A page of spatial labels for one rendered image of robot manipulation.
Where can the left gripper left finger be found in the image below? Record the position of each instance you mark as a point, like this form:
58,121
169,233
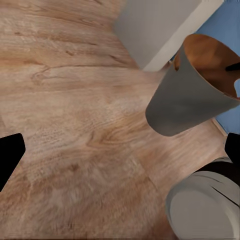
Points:
12,149

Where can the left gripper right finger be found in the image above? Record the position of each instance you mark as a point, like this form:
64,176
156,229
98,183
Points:
232,148

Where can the trash can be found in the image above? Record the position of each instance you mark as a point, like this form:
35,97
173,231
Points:
196,86

